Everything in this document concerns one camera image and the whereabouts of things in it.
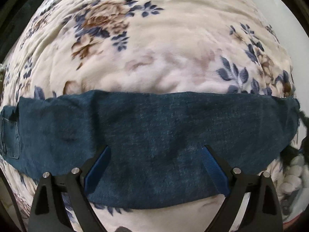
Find dark blue denim jeans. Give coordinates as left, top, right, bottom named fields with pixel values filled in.
left=1, top=90, right=300, bottom=210

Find white knitted chunky fabric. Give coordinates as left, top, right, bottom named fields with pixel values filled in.
left=279, top=154, right=308, bottom=194

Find floral plush bed blanket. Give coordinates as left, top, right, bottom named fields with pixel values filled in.
left=0, top=0, right=296, bottom=232

